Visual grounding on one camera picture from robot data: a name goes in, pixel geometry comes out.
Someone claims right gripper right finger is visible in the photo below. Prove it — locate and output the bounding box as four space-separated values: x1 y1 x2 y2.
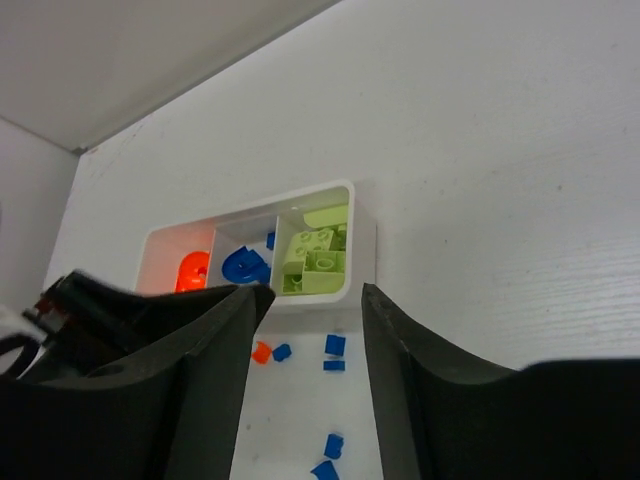
361 283 515 479

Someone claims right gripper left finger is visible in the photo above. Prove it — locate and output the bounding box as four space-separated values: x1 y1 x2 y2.
84 285 275 479

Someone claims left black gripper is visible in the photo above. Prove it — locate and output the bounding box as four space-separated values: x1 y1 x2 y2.
1 270 220 379

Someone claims small orange lego pair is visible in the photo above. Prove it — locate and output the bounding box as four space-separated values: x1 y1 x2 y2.
251 341 272 365

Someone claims small blue lego stray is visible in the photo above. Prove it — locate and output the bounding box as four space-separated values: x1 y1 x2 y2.
272 343 292 362

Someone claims green square lego brick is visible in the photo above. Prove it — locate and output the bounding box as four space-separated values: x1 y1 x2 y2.
302 250 346 295

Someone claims orange round lego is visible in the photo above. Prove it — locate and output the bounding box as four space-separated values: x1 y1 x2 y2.
175 251 210 293

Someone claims blue round lego piece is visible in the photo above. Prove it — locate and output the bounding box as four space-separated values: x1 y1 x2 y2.
221 246 271 284

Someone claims small blue lego pair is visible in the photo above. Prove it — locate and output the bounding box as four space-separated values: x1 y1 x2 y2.
310 433 345 480

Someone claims green 2x4 lego brick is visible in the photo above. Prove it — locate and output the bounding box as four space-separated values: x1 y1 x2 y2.
282 228 337 275

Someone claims white three-compartment tray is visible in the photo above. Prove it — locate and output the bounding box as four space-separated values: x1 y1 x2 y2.
135 180 377 313

